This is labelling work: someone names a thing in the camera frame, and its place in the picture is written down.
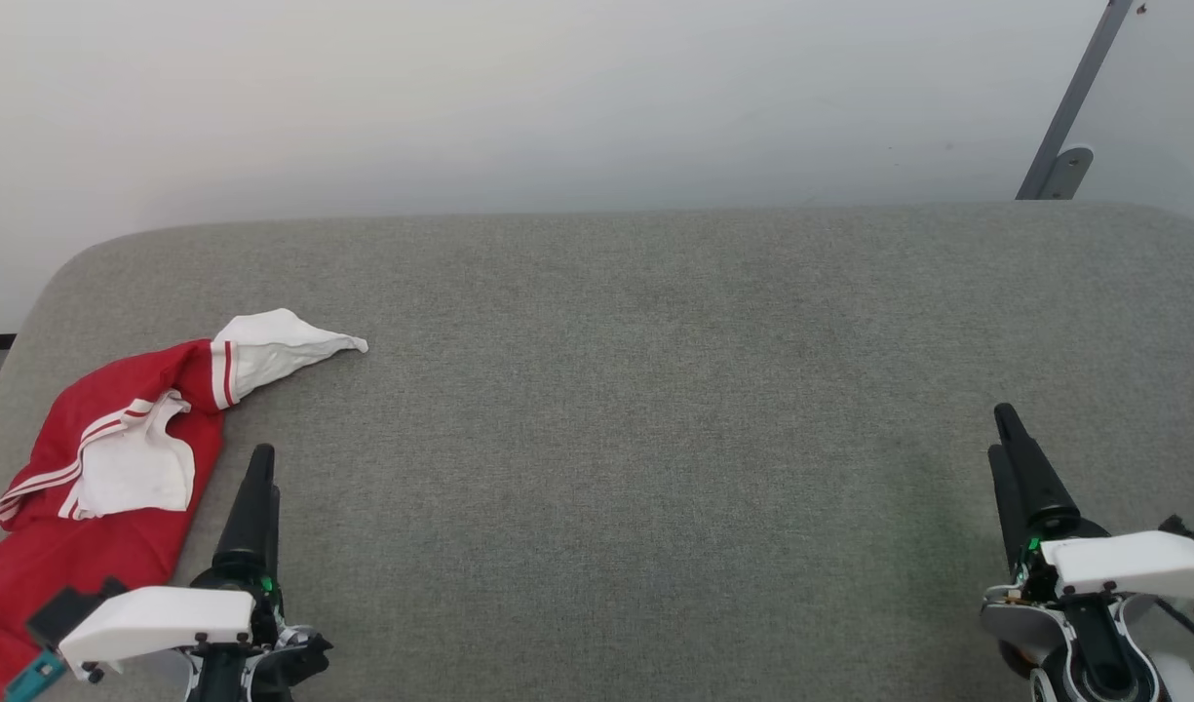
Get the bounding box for teal cable connector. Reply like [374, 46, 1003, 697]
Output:
[4, 648, 67, 702]

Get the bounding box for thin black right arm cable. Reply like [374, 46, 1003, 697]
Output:
[1147, 597, 1194, 659]

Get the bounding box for grey metal clamp bracket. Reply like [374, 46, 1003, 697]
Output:
[1038, 145, 1095, 201]

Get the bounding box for grey fabric sofa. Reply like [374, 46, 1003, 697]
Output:
[0, 200, 1194, 702]

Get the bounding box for grey metal slanted bar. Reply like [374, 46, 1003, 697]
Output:
[1016, 0, 1138, 201]

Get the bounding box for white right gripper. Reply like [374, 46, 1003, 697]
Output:
[987, 403, 1194, 603]

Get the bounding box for red and white garment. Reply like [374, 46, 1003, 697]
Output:
[0, 308, 369, 699]

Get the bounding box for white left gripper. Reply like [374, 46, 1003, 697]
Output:
[58, 444, 288, 681]

